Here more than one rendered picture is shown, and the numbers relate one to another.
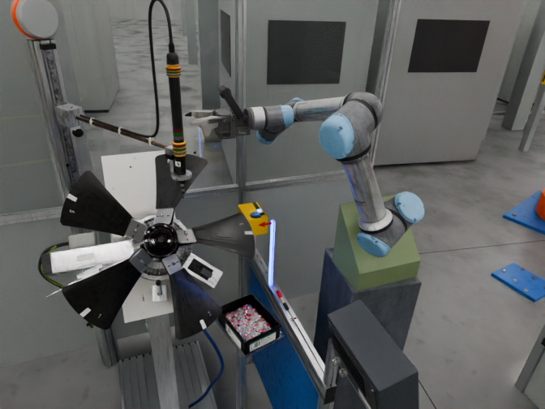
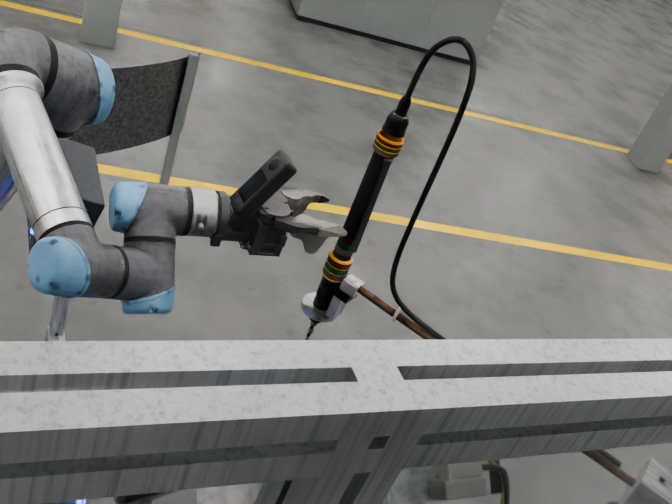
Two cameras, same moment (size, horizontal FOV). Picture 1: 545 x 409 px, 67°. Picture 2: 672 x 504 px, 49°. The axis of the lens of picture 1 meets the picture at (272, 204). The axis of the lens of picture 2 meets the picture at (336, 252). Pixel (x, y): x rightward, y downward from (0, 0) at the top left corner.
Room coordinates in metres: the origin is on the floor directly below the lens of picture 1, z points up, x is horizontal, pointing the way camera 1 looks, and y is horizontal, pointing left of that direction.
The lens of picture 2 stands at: (2.33, 0.11, 2.25)
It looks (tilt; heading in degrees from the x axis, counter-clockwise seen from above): 33 degrees down; 169
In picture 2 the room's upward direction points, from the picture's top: 22 degrees clockwise
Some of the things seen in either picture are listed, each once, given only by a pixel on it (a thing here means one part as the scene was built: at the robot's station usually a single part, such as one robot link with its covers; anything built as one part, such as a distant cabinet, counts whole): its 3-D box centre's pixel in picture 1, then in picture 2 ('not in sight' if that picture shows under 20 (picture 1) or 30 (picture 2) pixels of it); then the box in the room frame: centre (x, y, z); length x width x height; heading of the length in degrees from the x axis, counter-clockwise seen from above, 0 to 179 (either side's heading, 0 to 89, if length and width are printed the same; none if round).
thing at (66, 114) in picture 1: (69, 114); not in sight; (1.61, 0.84, 1.52); 0.10 x 0.07 x 0.08; 57
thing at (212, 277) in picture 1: (200, 271); not in sight; (1.32, 0.28, 0.98); 0.20 x 0.16 x 0.20; 22
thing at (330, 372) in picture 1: (332, 362); (60, 302); (0.91, -0.21, 0.96); 0.03 x 0.03 x 0.20; 22
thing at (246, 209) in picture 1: (252, 220); not in sight; (1.68, 0.09, 1.02); 0.16 x 0.10 x 0.11; 22
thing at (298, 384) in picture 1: (276, 365); not in sight; (1.31, -0.05, 0.45); 0.82 x 0.01 x 0.66; 22
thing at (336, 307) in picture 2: (178, 162); (331, 292); (1.28, 0.33, 1.48); 0.09 x 0.07 x 0.10; 57
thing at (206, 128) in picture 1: (205, 127); (300, 207); (1.25, 0.22, 1.62); 0.09 x 0.03 x 0.06; 133
